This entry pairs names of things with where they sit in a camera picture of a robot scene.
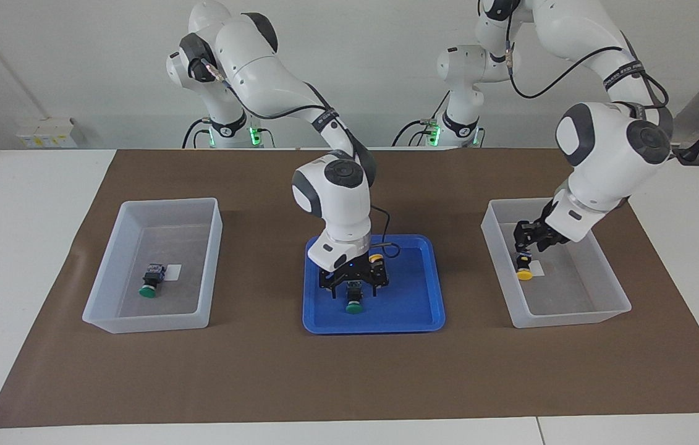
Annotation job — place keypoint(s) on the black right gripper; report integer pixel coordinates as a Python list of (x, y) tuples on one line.
[(355, 269)]

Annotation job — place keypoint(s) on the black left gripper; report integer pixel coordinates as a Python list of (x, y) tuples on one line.
[(544, 235)]

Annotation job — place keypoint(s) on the green push button switch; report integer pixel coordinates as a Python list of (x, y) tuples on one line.
[(148, 290), (354, 306)]

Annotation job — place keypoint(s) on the yellow push button switch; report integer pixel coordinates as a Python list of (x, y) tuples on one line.
[(376, 258), (525, 275)]

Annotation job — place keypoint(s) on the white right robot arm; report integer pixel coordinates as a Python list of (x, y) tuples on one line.
[(262, 68)]

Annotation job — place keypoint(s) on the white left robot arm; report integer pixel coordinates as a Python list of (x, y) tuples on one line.
[(609, 154)]

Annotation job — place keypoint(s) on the white box label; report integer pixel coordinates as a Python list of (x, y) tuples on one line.
[(538, 269), (175, 272)]

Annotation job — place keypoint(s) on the blue plastic tray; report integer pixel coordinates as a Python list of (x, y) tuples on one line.
[(411, 312)]

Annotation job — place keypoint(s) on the translucent white plastic box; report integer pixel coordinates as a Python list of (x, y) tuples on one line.
[(157, 309), (571, 296)]

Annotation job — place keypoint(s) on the brown table mat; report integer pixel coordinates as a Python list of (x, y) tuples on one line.
[(349, 383)]

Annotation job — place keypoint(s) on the white wall socket boxes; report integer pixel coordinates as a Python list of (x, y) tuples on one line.
[(46, 133)]

